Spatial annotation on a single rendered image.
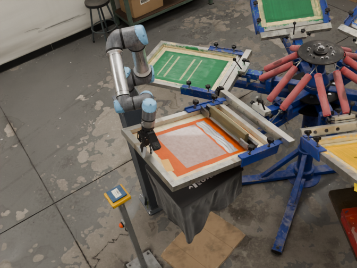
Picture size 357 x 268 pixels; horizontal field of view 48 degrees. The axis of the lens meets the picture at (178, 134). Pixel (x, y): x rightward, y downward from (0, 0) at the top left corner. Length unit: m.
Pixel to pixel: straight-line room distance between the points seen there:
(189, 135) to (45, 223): 1.82
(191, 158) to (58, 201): 1.91
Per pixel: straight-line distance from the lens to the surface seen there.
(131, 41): 2.34
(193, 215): 2.61
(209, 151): 2.46
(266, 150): 2.50
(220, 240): 3.39
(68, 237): 3.72
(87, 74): 5.41
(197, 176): 2.22
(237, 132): 2.53
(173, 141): 2.49
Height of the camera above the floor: 2.94
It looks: 44 degrees down
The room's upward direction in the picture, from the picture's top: 10 degrees counter-clockwise
